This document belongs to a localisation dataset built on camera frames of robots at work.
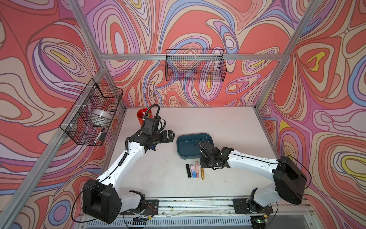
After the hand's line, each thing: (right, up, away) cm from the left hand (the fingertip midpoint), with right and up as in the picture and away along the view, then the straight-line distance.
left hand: (168, 135), depth 82 cm
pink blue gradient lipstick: (+15, -23, +3) cm, 27 cm away
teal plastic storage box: (+12, -9, +16) cm, 22 cm away
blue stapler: (-12, -9, +11) cm, 19 cm away
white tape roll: (-33, +10, -11) cm, 37 cm away
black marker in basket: (-35, +2, -8) cm, 36 cm away
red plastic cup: (-22, +13, +19) cm, 32 cm away
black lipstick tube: (+12, -22, +3) cm, 25 cm away
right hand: (+21, -19, +2) cm, 28 cm away
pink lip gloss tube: (+17, -22, +4) cm, 28 cm away
